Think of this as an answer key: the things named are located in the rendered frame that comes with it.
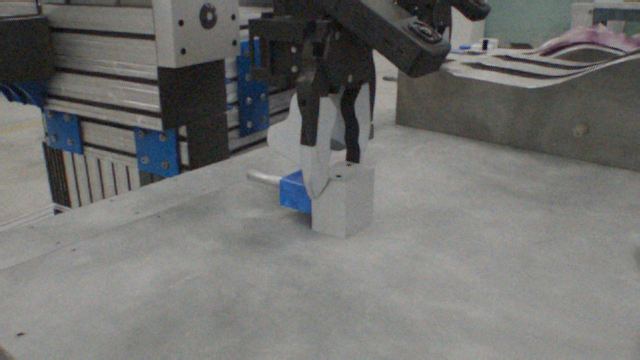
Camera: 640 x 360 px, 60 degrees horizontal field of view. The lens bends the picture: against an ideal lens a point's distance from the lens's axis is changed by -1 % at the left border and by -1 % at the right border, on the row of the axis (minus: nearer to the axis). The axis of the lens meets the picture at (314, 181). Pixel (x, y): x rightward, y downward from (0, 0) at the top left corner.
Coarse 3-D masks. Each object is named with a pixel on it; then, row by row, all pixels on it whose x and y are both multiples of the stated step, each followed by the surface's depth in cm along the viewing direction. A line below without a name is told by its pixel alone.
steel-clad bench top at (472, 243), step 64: (384, 128) 84; (128, 192) 60; (192, 192) 60; (256, 192) 60; (384, 192) 60; (448, 192) 60; (512, 192) 60; (576, 192) 60; (0, 256) 47; (64, 256) 47; (128, 256) 47; (192, 256) 47; (256, 256) 47; (320, 256) 47; (384, 256) 47; (448, 256) 47; (512, 256) 47; (576, 256) 47; (0, 320) 38; (64, 320) 38; (128, 320) 38; (192, 320) 38; (256, 320) 38; (320, 320) 38; (384, 320) 38; (448, 320) 38; (512, 320) 38; (576, 320) 38
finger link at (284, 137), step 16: (320, 112) 45; (272, 128) 49; (288, 128) 48; (320, 128) 46; (272, 144) 49; (288, 144) 48; (320, 144) 46; (304, 160) 47; (320, 160) 47; (304, 176) 48; (320, 176) 48; (320, 192) 49
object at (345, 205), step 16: (256, 176) 56; (272, 176) 55; (288, 176) 53; (336, 176) 49; (352, 176) 49; (368, 176) 51; (288, 192) 52; (304, 192) 51; (336, 192) 49; (352, 192) 49; (368, 192) 51; (304, 208) 52; (320, 208) 50; (336, 208) 49; (352, 208) 50; (368, 208) 52; (320, 224) 51; (336, 224) 50; (352, 224) 50
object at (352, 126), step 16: (336, 96) 52; (352, 96) 50; (368, 96) 51; (336, 112) 53; (352, 112) 50; (368, 112) 52; (336, 128) 54; (352, 128) 52; (368, 128) 52; (352, 144) 52; (352, 160) 53
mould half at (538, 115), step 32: (448, 64) 84; (512, 64) 87; (576, 64) 89; (608, 64) 65; (416, 96) 83; (448, 96) 79; (480, 96) 76; (512, 96) 74; (544, 96) 71; (576, 96) 68; (608, 96) 66; (448, 128) 81; (480, 128) 78; (512, 128) 75; (544, 128) 72; (608, 128) 67; (608, 160) 68
